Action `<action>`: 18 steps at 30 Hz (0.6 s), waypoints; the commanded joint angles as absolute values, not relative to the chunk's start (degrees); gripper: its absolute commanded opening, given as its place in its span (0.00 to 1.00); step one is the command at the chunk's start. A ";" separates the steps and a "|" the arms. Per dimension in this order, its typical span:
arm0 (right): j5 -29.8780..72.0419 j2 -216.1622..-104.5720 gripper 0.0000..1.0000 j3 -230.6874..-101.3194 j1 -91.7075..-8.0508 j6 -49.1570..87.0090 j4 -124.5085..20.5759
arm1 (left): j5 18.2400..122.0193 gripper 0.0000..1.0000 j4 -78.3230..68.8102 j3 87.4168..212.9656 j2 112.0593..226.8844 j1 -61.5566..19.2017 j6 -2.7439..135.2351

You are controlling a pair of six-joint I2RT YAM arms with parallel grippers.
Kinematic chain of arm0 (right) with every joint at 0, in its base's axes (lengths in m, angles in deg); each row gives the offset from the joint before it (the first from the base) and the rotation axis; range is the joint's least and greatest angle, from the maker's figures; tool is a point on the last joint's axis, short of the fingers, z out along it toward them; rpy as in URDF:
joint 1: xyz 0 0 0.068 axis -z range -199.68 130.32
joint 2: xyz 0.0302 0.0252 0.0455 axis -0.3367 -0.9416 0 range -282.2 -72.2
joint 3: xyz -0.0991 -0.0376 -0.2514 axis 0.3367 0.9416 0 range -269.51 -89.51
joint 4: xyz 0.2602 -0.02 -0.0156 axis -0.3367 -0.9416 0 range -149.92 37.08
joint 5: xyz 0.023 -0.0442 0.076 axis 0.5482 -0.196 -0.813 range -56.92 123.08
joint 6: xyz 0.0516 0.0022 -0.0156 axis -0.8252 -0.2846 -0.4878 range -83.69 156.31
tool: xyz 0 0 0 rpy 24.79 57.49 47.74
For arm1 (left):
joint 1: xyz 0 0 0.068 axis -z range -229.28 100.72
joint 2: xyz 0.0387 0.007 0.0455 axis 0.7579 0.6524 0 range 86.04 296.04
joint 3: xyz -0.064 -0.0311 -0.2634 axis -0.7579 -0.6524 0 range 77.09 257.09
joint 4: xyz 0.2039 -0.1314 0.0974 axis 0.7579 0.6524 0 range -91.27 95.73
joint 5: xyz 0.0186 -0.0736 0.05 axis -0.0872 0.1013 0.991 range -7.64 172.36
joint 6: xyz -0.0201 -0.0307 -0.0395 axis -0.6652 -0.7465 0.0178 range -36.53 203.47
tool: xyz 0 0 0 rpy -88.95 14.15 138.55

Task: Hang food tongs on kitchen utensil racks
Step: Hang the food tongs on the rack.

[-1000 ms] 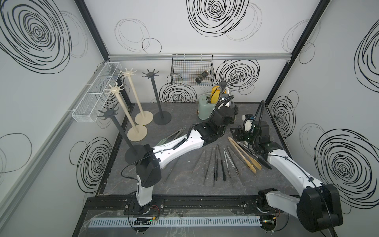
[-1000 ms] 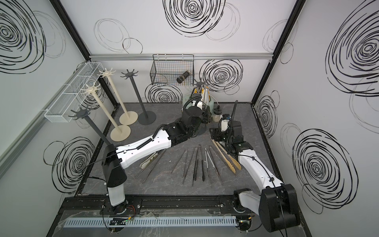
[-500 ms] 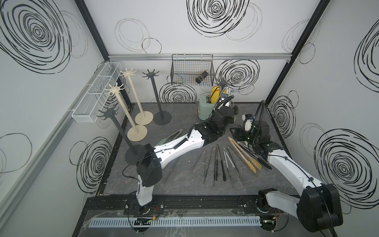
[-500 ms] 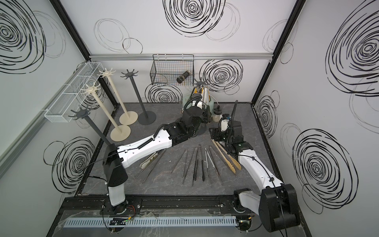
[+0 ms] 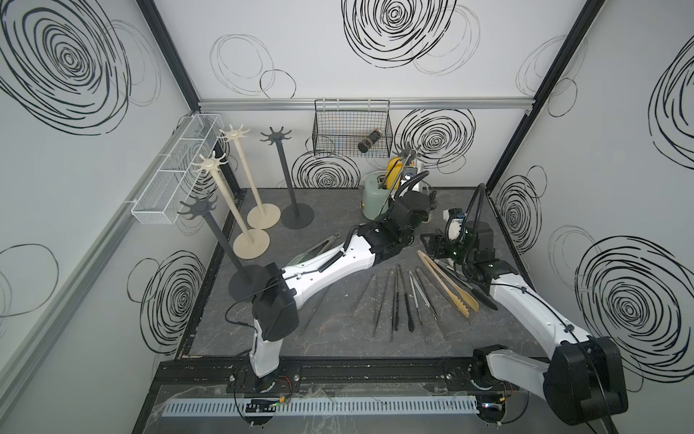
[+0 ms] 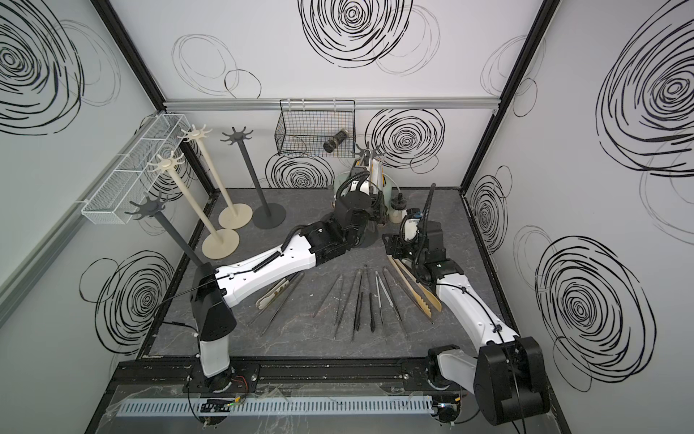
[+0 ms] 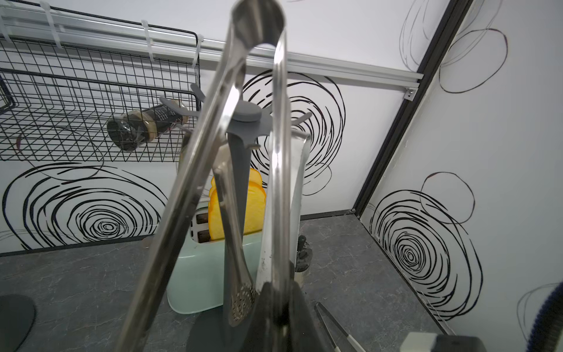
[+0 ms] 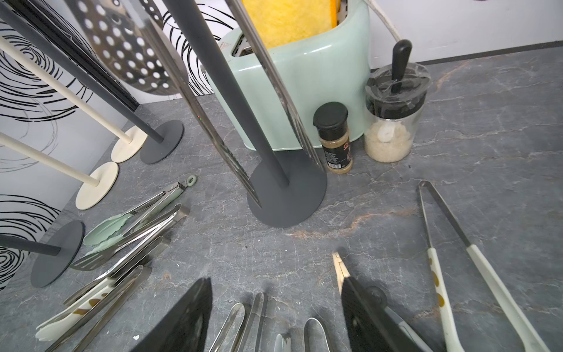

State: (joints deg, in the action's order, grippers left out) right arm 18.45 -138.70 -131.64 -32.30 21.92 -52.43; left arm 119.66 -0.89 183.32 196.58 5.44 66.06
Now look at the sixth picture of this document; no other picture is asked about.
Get grey utensil rack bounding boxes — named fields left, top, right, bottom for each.
left=359, top=148, right=379, bottom=248
left=222, top=128, right=287, bottom=230
left=126, top=197, right=213, bottom=274

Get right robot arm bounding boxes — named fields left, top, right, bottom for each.
left=382, top=186, right=551, bottom=426

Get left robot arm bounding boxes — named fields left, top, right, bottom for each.
left=191, top=169, right=382, bottom=392

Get beige plastic tongs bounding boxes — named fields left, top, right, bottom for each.
left=386, top=254, right=443, bottom=320

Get steel v-shaped tongs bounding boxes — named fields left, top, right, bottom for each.
left=312, top=274, right=343, bottom=318

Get black tweezer tongs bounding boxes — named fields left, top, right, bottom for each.
left=352, top=265, right=370, bottom=336

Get back cream utensil rack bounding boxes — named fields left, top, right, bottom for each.
left=181, top=125, right=253, bottom=230

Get cream utensil rack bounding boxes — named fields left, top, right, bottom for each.
left=181, top=125, right=253, bottom=230
left=147, top=154, right=240, bottom=260

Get large steel tongs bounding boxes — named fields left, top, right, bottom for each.
left=260, top=271, right=305, bottom=336

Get front cream utensil rack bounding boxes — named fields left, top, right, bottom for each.
left=147, top=154, right=240, bottom=260

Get mint green toaster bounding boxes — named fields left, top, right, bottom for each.
left=333, top=167, right=393, bottom=226

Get glass sugar jar black lid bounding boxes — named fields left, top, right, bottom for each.
left=389, top=193, right=408, bottom=224

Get dark bottle in basket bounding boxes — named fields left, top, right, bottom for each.
left=323, top=128, right=349, bottom=154

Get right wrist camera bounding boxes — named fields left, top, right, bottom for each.
left=399, top=211, right=422, bottom=242

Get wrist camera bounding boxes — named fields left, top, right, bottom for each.
left=346, top=176, right=370, bottom=195
left=399, top=211, right=422, bottom=242

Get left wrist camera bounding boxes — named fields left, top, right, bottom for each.
left=346, top=176, right=370, bottom=195

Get white handled slim tongs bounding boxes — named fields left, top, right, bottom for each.
left=375, top=271, right=405, bottom=331

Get black wire wall basket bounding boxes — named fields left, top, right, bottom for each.
left=274, top=99, right=356, bottom=158

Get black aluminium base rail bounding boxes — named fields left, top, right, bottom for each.
left=108, top=356, right=472, bottom=393

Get white wire wall basket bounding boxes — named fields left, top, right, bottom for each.
left=81, top=113, right=190, bottom=225

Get grey slotted cable duct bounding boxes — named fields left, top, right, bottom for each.
left=116, top=396, right=434, bottom=418

